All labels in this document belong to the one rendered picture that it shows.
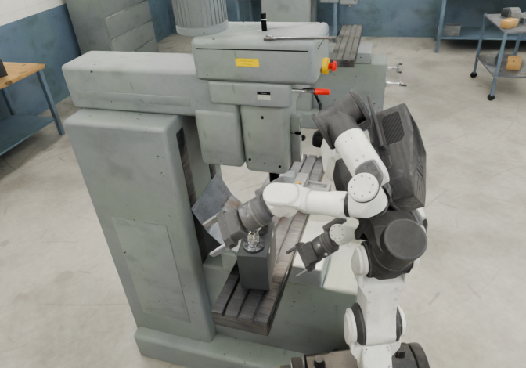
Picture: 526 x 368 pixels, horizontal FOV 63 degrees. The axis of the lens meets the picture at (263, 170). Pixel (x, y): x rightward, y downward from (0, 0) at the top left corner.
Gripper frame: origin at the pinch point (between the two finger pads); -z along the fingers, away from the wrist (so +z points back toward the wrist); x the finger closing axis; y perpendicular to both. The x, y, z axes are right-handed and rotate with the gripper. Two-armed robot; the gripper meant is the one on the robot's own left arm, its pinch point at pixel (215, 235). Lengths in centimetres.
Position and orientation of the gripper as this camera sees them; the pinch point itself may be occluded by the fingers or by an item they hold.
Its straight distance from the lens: 132.7
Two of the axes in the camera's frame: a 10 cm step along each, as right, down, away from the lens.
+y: -4.5, -4.3, -7.8
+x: -2.8, -7.6, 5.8
